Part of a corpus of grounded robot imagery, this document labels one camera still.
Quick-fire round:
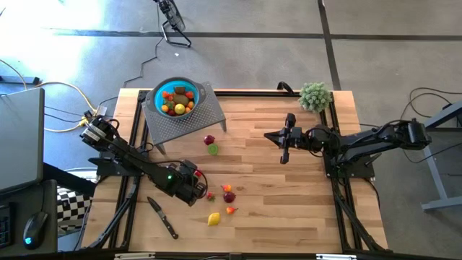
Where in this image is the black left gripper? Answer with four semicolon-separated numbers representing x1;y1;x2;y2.
176;161;209;207

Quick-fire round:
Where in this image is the green potted plant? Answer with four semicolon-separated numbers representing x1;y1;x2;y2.
297;82;333;113

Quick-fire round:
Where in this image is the dark left arm cable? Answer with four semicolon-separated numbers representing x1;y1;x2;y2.
180;159;209;191

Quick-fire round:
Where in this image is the black curved handle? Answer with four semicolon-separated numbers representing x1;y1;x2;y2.
276;81;300;97

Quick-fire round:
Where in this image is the black floor fan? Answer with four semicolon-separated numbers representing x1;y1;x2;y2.
153;0;192;48

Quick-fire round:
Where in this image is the silver bracket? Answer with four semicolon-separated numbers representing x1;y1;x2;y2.
316;253;358;260
114;252;156;260

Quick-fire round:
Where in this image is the black keyboard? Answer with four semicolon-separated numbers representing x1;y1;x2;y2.
0;204;15;250

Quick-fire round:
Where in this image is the blue collapsible colander bowl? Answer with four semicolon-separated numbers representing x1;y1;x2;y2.
150;76;207;121

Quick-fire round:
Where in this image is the gray metal table frame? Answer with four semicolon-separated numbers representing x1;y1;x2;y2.
420;100;462;213

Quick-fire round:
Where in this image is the yellow extension cable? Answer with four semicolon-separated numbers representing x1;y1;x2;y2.
34;81;98;133

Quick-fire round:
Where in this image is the black floor cable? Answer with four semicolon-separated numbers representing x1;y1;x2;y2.
398;86;462;181

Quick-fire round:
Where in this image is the black kitchen knife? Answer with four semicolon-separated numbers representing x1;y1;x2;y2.
147;196;180;241

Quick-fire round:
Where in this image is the black fan cable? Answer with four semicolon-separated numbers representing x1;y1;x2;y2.
122;3;162;90

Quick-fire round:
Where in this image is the gray perforated metal riser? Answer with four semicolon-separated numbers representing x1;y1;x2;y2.
141;81;227;155

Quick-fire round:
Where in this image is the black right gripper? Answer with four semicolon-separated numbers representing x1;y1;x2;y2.
263;113;312;165

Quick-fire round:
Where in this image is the black computer mouse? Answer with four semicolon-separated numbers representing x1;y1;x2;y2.
22;211;48;251

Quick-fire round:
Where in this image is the dark desk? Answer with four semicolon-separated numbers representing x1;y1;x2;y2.
0;178;58;254

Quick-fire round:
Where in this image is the black white checkerboard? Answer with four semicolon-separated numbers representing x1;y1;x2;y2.
56;186;95;232

